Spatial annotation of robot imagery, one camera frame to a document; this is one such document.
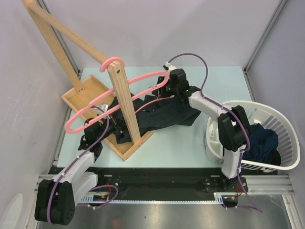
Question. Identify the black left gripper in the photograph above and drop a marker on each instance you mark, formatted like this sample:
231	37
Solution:
117	124

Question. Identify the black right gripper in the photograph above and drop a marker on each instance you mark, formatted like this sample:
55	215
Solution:
161	92

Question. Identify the dark green shorts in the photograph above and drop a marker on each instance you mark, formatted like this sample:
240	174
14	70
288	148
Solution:
163	113

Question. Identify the navy blue shorts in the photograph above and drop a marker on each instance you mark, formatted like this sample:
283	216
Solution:
264	143

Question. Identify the wooden rack post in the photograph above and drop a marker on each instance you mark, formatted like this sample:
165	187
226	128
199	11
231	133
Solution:
47	23

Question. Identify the pink hanger with green shorts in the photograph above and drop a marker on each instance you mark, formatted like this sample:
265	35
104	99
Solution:
151	102

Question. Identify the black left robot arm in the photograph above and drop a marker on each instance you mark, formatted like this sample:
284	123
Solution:
58	197

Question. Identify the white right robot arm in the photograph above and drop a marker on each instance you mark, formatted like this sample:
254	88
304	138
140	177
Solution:
233	125

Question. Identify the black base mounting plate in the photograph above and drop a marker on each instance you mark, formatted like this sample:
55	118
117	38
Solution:
166	184

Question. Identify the white laundry basket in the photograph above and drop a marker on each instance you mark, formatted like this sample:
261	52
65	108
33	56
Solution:
269	118

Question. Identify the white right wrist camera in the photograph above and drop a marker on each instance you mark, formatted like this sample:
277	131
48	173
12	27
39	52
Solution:
168	67

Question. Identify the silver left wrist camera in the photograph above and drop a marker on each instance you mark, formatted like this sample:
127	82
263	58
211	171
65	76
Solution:
104	107

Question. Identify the aluminium rail with cable duct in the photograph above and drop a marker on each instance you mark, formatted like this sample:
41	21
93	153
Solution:
257	185

